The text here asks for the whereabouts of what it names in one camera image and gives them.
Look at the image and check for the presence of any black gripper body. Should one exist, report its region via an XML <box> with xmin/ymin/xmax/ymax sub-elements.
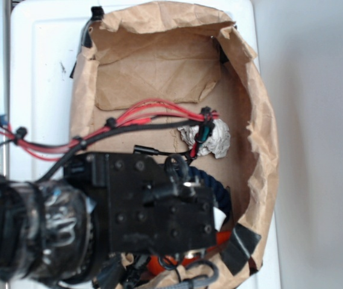
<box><xmin>63</xmin><ymin>152</ymin><xmax>216</xmax><ymax>253</ymax></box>

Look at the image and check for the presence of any dark blue rope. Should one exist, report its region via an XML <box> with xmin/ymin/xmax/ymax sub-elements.
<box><xmin>187</xmin><ymin>166</ymin><xmax>231</xmax><ymax>220</ymax></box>

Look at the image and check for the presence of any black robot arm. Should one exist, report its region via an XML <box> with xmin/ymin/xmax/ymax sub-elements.
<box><xmin>0</xmin><ymin>152</ymin><xmax>217</xmax><ymax>288</ymax></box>

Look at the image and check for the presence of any orange toy carrot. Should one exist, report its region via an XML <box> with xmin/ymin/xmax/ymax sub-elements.
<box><xmin>147</xmin><ymin>231</ymin><xmax>230</xmax><ymax>276</ymax></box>

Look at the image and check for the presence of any crumpled white paper ball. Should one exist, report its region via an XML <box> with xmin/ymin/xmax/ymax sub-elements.
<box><xmin>177</xmin><ymin>119</ymin><xmax>231</xmax><ymax>158</ymax></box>

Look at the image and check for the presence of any brown paper bag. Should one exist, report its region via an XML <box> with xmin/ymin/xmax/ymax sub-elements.
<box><xmin>70</xmin><ymin>1</ymin><xmax>279</xmax><ymax>288</ymax></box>

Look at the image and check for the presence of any grey braided cable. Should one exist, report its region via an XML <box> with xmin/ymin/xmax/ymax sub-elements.
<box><xmin>159</xmin><ymin>259</ymin><xmax>219</xmax><ymax>289</ymax></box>

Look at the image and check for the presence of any black braided cable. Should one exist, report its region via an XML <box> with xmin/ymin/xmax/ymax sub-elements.
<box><xmin>0</xmin><ymin>120</ymin><xmax>202</xmax><ymax>187</ymax></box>

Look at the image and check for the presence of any red wire bundle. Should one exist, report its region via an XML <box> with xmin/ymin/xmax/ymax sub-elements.
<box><xmin>0</xmin><ymin>98</ymin><xmax>220</xmax><ymax>160</ymax></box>

